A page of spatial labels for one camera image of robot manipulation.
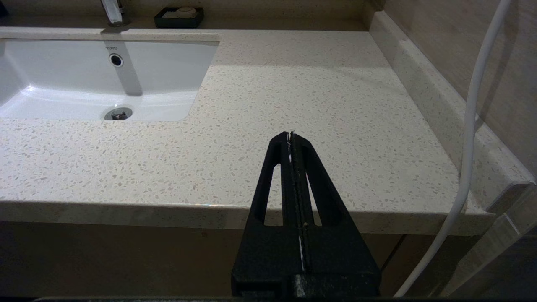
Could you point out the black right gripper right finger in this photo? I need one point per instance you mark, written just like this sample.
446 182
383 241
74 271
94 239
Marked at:
335 251

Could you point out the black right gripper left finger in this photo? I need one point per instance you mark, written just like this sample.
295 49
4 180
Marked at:
268 251

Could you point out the black soap dish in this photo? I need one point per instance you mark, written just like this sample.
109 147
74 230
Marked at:
159 22

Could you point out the chrome sink drain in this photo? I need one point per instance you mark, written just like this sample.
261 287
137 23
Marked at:
118 113

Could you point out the chrome faucet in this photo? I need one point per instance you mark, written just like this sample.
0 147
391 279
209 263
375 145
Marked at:
111 12

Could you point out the round pale soap bar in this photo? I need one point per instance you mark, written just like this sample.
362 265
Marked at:
186 10

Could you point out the white ceramic sink basin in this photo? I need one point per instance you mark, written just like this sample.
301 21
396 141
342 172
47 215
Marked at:
63 75

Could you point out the brown vanity cabinet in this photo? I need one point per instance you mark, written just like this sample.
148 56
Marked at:
126 260

